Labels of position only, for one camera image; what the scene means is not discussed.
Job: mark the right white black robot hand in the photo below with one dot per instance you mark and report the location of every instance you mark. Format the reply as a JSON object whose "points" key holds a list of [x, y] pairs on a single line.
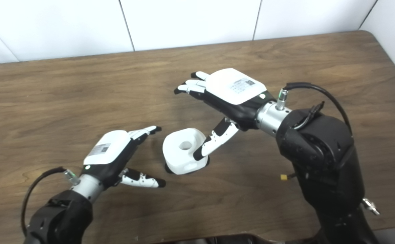
{"points": [[234, 89]]}

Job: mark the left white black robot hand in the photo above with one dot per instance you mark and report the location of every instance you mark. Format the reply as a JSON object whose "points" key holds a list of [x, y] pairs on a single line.
{"points": [[111, 149]]}

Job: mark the black flanged holder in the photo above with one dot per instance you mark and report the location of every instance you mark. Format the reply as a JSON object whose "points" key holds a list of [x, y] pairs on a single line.
{"points": [[168, 168]]}

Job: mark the round white plastic piece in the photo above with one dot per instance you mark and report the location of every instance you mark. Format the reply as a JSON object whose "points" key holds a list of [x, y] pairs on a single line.
{"points": [[177, 157]]}

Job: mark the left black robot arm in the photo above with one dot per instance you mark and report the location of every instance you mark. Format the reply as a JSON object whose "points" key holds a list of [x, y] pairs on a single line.
{"points": [[58, 217]]}

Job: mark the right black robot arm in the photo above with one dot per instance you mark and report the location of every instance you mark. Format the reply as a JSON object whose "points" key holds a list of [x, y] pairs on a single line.
{"points": [[322, 162]]}

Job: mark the dark robot torso edge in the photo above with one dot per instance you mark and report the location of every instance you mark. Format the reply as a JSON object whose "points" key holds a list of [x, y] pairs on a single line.
{"points": [[224, 240]]}

